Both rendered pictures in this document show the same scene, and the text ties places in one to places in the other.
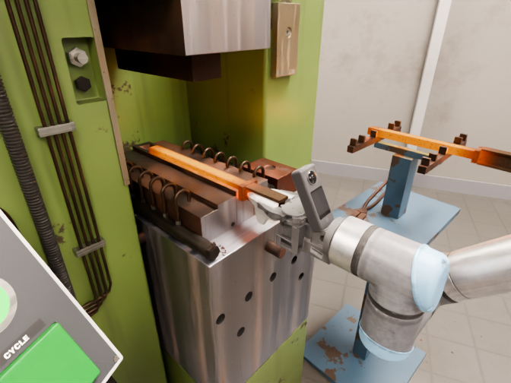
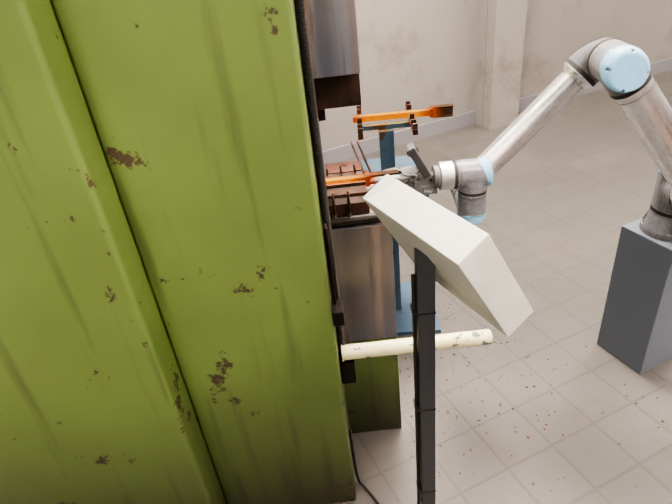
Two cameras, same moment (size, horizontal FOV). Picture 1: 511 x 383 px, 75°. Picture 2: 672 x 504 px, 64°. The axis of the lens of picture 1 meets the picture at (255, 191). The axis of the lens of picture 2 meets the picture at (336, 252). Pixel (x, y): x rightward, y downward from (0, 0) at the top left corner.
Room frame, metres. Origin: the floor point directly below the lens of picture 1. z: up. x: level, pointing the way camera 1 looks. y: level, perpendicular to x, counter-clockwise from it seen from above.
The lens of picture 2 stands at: (-0.45, 1.14, 1.71)
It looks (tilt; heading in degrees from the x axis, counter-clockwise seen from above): 32 degrees down; 318
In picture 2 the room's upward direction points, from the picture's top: 7 degrees counter-clockwise
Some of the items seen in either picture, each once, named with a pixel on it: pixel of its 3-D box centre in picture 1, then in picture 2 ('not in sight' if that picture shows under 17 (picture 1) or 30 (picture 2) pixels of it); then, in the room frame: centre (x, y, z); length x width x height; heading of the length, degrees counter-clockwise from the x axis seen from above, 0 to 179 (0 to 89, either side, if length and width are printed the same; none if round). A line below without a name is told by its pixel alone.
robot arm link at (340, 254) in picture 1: (351, 242); (444, 175); (0.47, -0.17, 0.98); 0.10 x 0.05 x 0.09; 138
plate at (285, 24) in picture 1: (285, 41); not in sight; (0.94, -0.08, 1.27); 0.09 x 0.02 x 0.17; 138
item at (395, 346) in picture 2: not in sight; (416, 344); (0.30, 0.20, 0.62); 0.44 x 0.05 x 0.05; 48
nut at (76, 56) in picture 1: (81, 70); not in sight; (0.57, 0.29, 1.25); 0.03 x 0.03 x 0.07; 48
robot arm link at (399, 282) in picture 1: (400, 267); (471, 173); (0.40, -0.23, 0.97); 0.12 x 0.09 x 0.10; 48
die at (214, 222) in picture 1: (179, 180); (299, 200); (0.76, 0.19, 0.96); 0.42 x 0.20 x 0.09; 48
